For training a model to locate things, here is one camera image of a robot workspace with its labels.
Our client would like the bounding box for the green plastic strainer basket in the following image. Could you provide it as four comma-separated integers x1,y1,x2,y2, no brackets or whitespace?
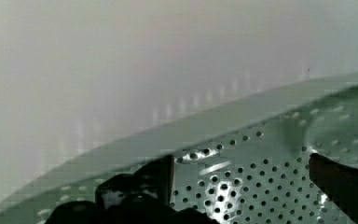
0,74,358,224

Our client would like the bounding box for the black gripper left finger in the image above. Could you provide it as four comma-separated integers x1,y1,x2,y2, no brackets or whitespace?
45,155,219,224

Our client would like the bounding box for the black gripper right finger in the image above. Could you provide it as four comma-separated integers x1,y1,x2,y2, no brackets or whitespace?
309,153,358,224

